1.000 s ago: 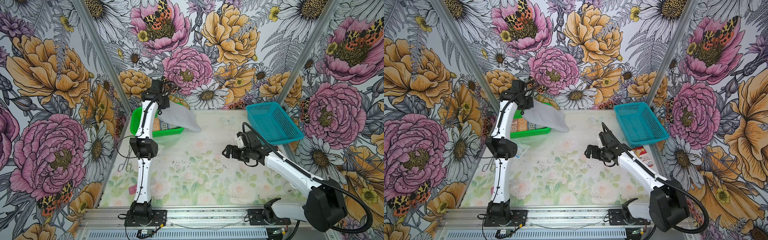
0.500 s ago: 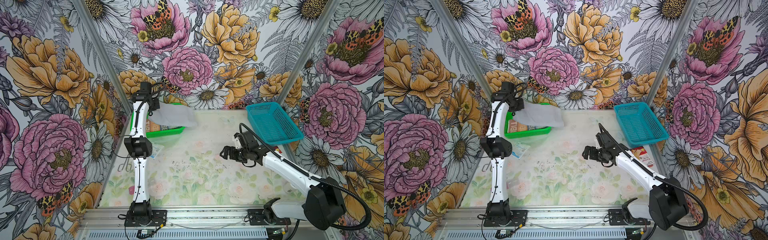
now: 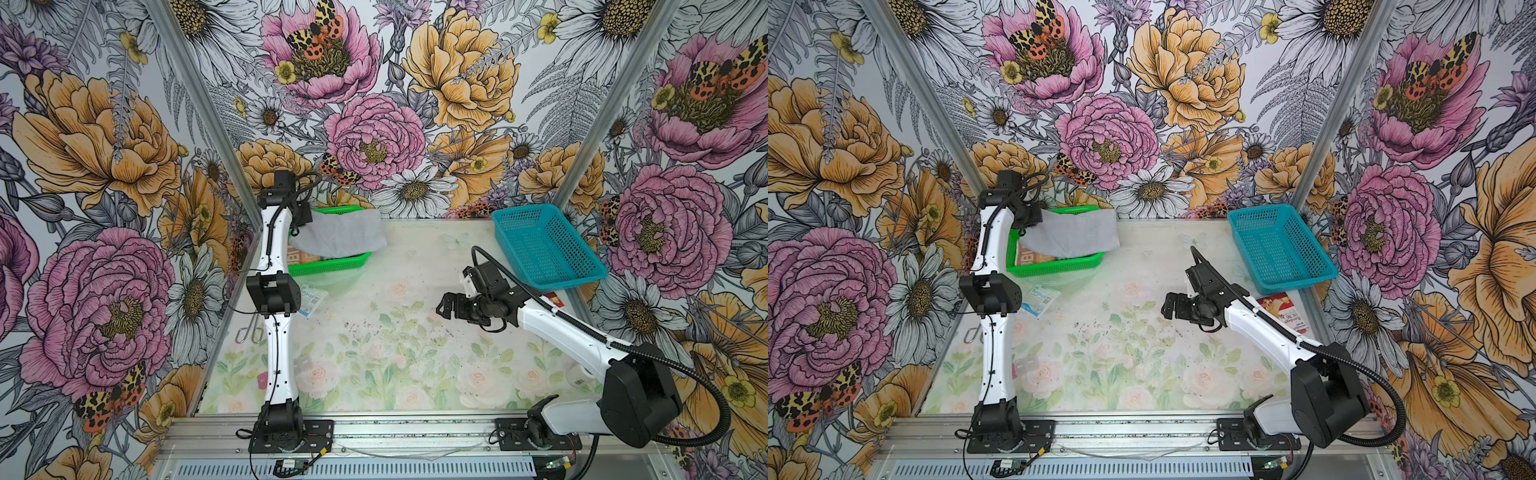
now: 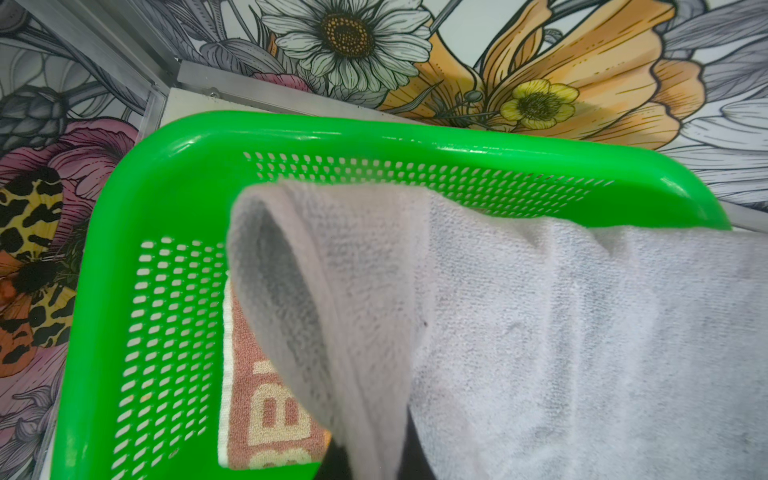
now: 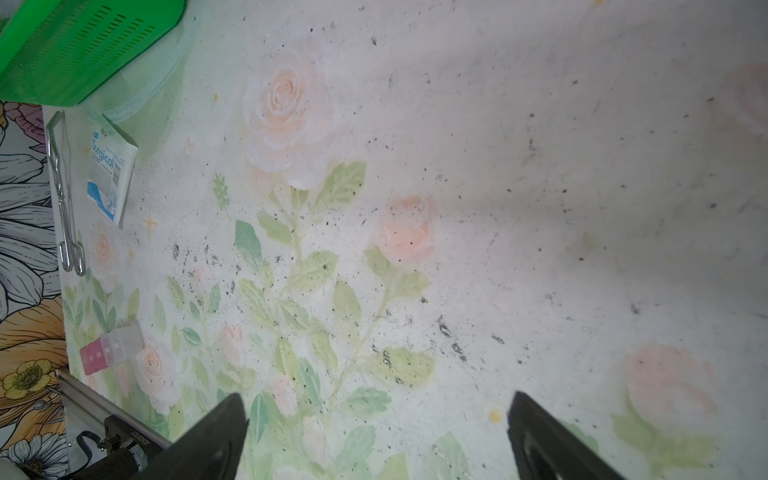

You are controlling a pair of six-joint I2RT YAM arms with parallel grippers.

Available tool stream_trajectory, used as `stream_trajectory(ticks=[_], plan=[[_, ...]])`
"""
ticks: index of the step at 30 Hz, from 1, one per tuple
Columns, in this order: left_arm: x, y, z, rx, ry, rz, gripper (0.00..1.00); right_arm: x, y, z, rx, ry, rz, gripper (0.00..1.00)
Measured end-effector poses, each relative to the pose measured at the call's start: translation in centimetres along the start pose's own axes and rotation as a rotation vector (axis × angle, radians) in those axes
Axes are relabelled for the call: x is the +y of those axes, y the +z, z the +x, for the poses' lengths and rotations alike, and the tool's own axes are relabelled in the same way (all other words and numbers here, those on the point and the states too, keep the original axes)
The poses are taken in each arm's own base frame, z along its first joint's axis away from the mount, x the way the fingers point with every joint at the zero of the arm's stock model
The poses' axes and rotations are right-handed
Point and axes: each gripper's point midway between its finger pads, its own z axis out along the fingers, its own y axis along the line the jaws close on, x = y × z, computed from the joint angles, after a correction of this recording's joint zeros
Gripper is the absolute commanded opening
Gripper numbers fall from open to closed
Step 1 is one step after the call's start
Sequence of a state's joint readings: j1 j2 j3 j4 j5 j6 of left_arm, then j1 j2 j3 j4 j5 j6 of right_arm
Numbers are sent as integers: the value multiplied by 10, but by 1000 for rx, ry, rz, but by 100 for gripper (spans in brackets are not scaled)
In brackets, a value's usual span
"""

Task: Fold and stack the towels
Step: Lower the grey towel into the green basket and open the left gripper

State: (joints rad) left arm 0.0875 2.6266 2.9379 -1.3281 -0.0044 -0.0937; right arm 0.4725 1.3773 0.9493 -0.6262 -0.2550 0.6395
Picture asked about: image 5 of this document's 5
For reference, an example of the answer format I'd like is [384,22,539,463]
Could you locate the small blue white packet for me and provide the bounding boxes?
[87,115,139,228]

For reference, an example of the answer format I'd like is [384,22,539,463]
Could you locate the metal tongs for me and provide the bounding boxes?
[45,111,86,277]

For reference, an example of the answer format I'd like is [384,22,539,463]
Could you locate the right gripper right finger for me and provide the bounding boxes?
[507,391,623,480]

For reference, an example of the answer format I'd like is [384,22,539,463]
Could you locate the green plastic basket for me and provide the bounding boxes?
[1,1,187,107]

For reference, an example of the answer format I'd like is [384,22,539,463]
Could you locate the pink clear plastic strip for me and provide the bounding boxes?
[79,324,144,376]

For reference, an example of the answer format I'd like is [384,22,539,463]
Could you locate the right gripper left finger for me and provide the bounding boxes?
[132,393,248,480]

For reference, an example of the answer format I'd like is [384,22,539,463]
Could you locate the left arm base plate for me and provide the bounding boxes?
[64,430,149,480]

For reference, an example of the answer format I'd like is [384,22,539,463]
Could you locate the aluminium front rail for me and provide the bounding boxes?
[57,368,172,448]

